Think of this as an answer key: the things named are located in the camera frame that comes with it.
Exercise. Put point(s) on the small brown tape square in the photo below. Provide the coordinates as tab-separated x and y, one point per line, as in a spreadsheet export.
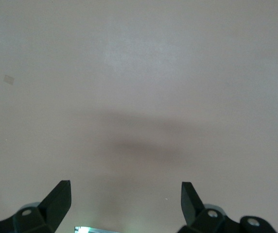
9	80

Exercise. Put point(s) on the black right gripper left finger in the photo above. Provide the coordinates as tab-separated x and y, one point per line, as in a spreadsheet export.
49	213

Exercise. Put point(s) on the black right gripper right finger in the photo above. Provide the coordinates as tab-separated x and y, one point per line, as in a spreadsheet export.
202	216

